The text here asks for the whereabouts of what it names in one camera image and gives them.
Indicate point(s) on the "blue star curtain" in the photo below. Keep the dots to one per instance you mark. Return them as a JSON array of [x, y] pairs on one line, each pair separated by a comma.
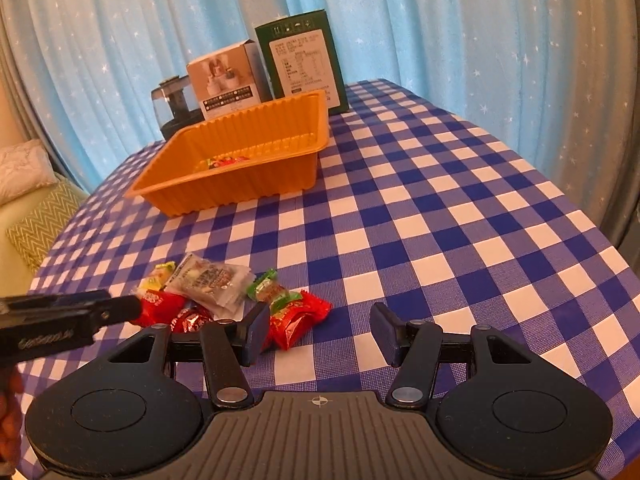
[[450, 25]]

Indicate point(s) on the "multicoloured candy in wrapper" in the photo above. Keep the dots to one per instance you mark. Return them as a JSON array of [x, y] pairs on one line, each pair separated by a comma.
[[226, 161]]

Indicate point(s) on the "person's left hand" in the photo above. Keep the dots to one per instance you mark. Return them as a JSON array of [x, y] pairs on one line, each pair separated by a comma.
[[9, 410]]

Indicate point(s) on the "white pillow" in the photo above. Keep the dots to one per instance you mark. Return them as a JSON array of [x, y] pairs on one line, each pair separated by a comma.
[[22, 170]]

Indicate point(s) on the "orange plastic tray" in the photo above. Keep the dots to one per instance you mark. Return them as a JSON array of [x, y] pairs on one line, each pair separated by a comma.
[[200, 185]]

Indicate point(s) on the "blue white checkered tablecloth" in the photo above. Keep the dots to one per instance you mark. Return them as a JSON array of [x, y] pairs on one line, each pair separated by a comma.
[[425, 220]]

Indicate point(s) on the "black appliance with clear lid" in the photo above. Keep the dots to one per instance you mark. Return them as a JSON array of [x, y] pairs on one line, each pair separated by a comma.
[[172, 105]]

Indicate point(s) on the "green cardboard box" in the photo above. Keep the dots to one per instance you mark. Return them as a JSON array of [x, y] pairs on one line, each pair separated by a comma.
[[305, 57]]

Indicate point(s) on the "white cardboard box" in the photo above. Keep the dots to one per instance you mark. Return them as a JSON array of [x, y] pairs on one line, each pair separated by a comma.
[[227, 80]]

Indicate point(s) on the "light green sofa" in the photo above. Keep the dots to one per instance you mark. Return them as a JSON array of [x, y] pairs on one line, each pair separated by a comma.
[[20, 270]]

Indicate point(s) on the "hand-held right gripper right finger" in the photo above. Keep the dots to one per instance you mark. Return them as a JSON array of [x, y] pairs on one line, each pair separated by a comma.
[[383, 334]]

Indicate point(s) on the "clear snack packet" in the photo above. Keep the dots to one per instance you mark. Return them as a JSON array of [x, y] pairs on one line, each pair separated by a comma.
[[210, 282]]

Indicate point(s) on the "green zigzag pillow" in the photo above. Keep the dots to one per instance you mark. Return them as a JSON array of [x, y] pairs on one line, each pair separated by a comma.
[[45, 225]]

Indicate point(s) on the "green-ended candy packet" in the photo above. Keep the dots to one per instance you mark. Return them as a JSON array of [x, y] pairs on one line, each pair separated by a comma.
[[267, 290]]

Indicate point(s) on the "grey curtain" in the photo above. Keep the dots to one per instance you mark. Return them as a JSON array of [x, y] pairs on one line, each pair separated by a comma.
[[30, 85]]

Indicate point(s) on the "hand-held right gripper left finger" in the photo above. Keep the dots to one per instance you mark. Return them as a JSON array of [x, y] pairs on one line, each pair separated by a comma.
[[257, 334]]

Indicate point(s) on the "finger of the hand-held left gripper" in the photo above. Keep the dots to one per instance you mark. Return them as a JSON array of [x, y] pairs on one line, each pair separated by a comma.
[[120, 308]]

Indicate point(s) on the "yellow candy packet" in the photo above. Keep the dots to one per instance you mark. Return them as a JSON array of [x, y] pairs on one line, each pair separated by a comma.
[[156, 278]]

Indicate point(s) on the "red snack packet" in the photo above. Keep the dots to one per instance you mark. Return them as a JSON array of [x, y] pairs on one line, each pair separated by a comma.
[[156, 310], [295, 319], [192, 321]]

